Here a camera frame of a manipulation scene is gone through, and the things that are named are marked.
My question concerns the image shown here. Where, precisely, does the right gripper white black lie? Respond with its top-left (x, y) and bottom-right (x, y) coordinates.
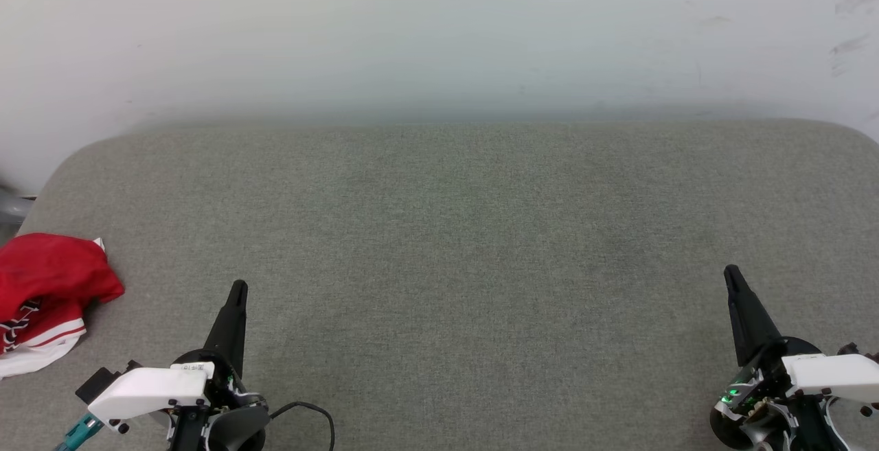
top-left (713, 264), bottom-right (879, 431)

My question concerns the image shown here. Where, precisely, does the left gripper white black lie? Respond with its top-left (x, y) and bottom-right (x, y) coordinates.
top-left (87, 281), bottom-right (251, 451)

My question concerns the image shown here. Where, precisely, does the red white basketball jersey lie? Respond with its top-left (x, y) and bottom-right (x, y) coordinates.
top-left (0, 233), bottom-right (126, 380)

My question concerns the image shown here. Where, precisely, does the grey fabric sofa seat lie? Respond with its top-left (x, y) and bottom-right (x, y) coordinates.
top-left (0, 119), bottom-right (879, 451)

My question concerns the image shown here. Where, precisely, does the grey metal tube leg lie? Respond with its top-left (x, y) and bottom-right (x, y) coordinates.
top-left (0, 187), bottom-right (35, 246)

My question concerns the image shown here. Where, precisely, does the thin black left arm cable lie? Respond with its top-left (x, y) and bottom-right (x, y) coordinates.
top-left (268, 401), bottom-right (336, 451)

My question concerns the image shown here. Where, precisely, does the teal cable connector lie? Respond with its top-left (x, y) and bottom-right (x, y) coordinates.
top-left (55, 413), bottom-right (105, 451)

